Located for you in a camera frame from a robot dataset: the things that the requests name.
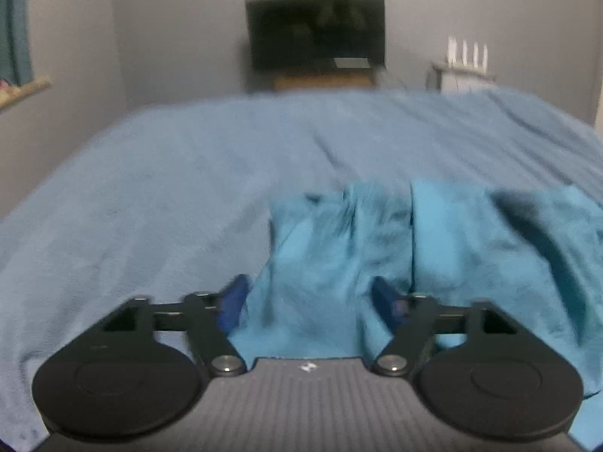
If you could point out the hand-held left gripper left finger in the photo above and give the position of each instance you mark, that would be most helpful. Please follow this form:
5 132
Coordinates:
233 306

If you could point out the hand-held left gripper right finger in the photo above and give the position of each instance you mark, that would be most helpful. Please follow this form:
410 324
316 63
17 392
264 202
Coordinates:
386 302

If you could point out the teal zip jacket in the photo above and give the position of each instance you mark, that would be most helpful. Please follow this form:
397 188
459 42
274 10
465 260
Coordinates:
329 263

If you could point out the blue bed blanket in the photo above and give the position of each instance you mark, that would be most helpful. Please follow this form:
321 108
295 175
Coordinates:
165 188

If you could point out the wooden monitor stand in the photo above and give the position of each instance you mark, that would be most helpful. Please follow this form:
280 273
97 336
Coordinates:
320 80

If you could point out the white side cabinet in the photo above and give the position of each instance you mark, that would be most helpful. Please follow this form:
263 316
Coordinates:
454 80

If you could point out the white router with antennas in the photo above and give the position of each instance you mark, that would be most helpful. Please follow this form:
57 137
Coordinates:
467 56

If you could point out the black flat screen monitor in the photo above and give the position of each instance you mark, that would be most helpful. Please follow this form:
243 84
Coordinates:
315 30

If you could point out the wooden window sill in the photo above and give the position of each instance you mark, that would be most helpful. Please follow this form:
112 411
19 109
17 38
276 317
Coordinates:
26 90

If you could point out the teal curtain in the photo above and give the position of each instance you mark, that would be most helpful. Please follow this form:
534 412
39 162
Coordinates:
16 23

